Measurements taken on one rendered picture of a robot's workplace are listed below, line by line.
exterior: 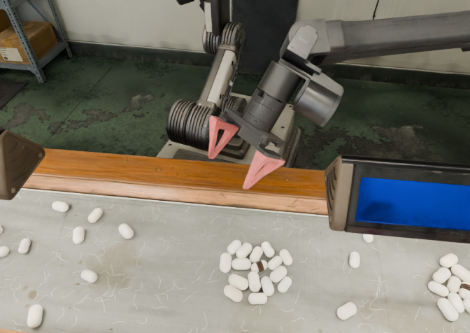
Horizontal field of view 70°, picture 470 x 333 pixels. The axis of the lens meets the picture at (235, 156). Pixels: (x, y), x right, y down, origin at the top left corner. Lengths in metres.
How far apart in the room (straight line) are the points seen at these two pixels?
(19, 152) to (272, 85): 0.35
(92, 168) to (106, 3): 2.12
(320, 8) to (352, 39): 1.91
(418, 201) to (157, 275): 0.48
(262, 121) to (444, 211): 0.29
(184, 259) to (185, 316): 0.11
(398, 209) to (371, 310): 0.34
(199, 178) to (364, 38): 0.44
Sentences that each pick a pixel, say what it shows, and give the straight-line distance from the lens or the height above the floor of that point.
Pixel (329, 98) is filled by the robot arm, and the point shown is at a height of 1.04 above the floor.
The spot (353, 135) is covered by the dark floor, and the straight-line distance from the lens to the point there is 2.20.
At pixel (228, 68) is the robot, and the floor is 0.85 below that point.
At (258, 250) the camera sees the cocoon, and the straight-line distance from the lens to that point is 0.68.
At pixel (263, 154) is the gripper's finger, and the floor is 0.98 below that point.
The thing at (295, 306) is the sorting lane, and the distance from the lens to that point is 0.66.
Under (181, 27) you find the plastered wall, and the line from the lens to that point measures 2.71.
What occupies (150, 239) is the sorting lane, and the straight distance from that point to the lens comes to 0.73.
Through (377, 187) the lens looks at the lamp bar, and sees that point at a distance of 0.36.
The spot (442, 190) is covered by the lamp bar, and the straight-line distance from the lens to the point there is 0.38.
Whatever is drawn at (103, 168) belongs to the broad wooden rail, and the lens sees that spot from 0.86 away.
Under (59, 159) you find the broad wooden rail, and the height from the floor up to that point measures 0.76.
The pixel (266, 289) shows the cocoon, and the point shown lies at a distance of 0.64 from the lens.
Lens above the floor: 1.34
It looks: 44 degrees down
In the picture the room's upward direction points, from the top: straight up
